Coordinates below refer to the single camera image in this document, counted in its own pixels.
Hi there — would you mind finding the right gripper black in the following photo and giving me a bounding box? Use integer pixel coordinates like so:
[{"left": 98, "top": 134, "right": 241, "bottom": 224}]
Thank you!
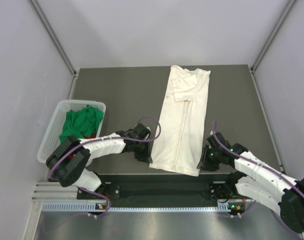
[{"left": 197, "top": 144, "right": 221, "bottom": 171}]

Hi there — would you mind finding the white plastic laundry basket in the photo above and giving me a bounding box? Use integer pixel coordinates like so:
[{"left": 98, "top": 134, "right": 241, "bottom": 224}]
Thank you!
[{"left": 37, "top": 99, "right": 106, "bottom": 164}]

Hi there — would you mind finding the white t shirt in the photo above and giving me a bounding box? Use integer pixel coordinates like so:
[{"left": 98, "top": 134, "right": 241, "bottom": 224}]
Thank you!
[{"left": 149, "top": 65, "right": 211, "bottom": 177}]

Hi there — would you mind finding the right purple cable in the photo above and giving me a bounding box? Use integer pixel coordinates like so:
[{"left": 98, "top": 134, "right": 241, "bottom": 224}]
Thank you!
[{"left": 211, "top": 121, "right": 304, "bottom": 236}]

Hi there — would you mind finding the grey slotted cable duct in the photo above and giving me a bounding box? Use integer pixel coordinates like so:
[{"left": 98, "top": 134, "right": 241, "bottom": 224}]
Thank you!
[{"left": 42, "top": 202, "right": 245, "bottom": 213}]

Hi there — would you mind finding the purple cable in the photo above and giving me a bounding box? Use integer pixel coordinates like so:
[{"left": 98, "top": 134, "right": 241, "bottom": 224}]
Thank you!
[
  {"left": 211, "top": 121, "right": 304, "bottom": 236},
  {"left": 48, "top": 116, "right": 162, "bottom": 216}
]

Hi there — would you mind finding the green t shirt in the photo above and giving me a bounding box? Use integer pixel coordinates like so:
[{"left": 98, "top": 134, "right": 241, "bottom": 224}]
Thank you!
[{"left": 59, "top": 105, "right": 104, "bottom": 143}]

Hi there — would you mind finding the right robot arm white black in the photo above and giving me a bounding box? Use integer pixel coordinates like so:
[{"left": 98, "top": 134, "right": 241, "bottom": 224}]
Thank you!
[{"left": 197, "top": 132, "right": 304, "bottom": 234}]

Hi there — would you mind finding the aluminium frame post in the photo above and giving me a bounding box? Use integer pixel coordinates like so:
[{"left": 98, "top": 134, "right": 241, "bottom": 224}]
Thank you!
[
  {"left": 28, "top": 0, "right": 77, "bottom": 76},
  {"left": 249, "top": 0, "right": 299, "bottom": 74}
]

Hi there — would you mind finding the left aluminium frame post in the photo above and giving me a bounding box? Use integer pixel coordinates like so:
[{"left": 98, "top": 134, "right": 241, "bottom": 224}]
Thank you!
[{"left": 28, "top": 0, "right": 77, "bottom": 76}]

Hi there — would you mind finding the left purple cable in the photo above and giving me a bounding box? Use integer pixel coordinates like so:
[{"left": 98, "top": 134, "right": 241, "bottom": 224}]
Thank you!
[{"left": 48, "top": 116, "right": 162, "bottom": 216}]

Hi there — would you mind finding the red t shirt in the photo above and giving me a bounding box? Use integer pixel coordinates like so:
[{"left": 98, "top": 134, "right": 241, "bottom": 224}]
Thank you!
[{"left": 83, "top": 133, "right": 96, "bottom": 139}]

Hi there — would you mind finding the right aluminium frame post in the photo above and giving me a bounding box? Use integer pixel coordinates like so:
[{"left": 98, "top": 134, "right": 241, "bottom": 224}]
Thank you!
[{"left": 249, "top": 0, "right": 299, "bottom": 74}]

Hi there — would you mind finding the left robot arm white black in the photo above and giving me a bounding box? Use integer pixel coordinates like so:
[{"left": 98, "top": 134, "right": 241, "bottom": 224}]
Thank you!
[{"left": 45, "top": 123, "right": 152, "bottom": 199}]

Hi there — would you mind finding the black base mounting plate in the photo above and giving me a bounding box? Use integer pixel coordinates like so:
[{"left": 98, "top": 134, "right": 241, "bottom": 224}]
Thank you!
[{"left": 76, "top": 173, "right": 242, "bottom": 207}]

